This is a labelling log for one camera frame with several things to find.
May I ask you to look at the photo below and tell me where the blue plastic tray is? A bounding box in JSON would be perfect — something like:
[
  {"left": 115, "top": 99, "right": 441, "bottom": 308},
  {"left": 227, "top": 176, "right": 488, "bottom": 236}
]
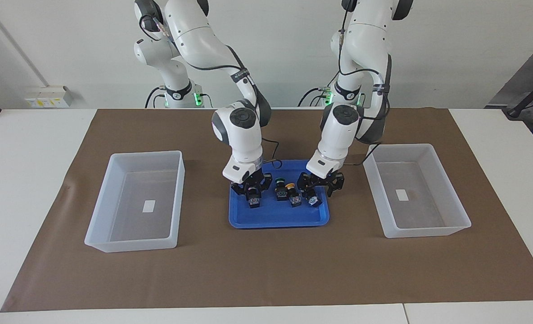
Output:
[{"left": 229, "top": 159, "right": 330, "bottom": 229}]

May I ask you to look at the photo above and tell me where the translucent white plastic box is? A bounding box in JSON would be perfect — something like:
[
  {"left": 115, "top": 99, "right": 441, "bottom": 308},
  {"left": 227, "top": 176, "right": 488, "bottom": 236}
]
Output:
[
  {"left": 363, "top": 144, "right": 472, "bottom": 239},
  {"left": 84, "top": 150, "right": 186, "bottom": 253}
]

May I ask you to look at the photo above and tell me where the brown table mat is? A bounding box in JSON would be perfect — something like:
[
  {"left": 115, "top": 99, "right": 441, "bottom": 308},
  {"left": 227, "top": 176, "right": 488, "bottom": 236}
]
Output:
[{"left": 1, "top": 108, "right": 533, "bottom": 312}]

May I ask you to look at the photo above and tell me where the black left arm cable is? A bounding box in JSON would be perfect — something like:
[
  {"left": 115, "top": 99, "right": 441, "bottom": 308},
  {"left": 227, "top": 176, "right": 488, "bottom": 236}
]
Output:
[{"left": 338, "top": 0, "right": 393, "bottom": 166}]

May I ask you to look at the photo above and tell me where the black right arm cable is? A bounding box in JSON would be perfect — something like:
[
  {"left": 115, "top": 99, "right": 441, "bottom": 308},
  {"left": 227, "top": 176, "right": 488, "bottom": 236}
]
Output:
[{"left": 140, "top": 13, "right": 281, "bottom": 169}]

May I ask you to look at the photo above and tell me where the black base cable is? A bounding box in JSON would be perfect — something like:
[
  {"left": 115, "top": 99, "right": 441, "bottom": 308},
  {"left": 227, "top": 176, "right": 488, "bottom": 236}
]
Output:
[
  {"left": 297, "top": 86, "right": 328, "bottom": 108},
  {"left": 144, "top": 86, "right": 168, "bottom": 109}
]

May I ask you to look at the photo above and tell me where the white wall socket box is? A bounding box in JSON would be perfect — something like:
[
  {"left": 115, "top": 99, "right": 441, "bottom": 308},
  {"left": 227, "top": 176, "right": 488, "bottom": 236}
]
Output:
[{"left": 25, "top": 85, "right": 74, "bottom": 109}]

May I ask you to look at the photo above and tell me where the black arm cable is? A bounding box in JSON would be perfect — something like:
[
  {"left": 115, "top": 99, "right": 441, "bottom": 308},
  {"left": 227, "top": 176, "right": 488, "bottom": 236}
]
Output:
[
  {"left": 338, "top": 0, "right": 393, "bottom": 166},
  {"left": 140, "top": 13, "right": 281, "bottom": 169}
]

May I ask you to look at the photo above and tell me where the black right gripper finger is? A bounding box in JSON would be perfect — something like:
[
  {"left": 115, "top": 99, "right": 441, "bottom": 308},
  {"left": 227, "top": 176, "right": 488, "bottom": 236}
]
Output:
[
  {"left": 230, "top": 180, "right": 249, "bottom": 202},
  {"left": 258, "top": 172, "right": 274, "bottom": 195}
]

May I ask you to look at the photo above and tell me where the black stand pole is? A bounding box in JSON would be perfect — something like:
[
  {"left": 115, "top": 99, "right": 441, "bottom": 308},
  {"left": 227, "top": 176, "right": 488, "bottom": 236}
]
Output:
[{"left": 503, "top": 72, "right": 533, "bottom": 120}]

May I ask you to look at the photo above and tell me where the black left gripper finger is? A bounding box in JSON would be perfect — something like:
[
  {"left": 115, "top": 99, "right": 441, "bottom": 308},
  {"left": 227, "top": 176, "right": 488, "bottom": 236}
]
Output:
[
  {"left": 326, "top": 172, "right": 345, "bottom": 198},
  {"left": 297, "top": 172, "right": 316, "bottom": 195}
]

